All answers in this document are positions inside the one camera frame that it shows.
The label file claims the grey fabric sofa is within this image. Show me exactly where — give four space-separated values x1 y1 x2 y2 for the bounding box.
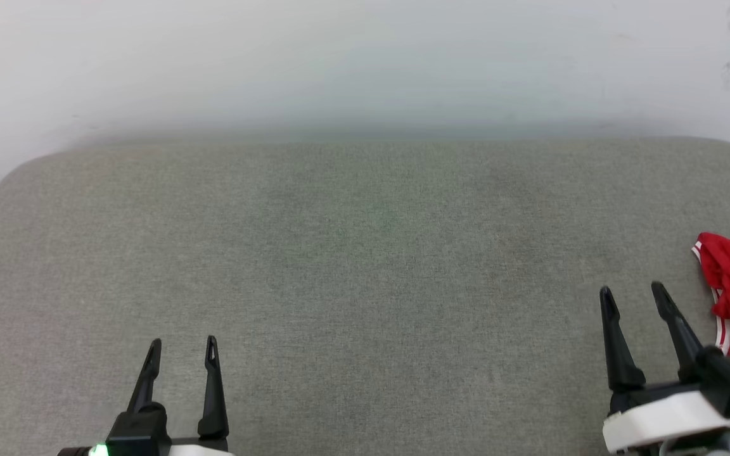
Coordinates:
0 136 730 456

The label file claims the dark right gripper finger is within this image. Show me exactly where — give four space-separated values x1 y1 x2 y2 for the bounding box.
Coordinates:
599 286 647 395
650 281 706 383

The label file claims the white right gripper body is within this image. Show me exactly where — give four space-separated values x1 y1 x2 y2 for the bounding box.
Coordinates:
602 379 730 455

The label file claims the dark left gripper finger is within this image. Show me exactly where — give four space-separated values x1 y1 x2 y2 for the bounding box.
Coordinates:
127 338 163 414
198 335 231 440

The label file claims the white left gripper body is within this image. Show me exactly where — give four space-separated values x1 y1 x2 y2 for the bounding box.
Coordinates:
167 436 236 456

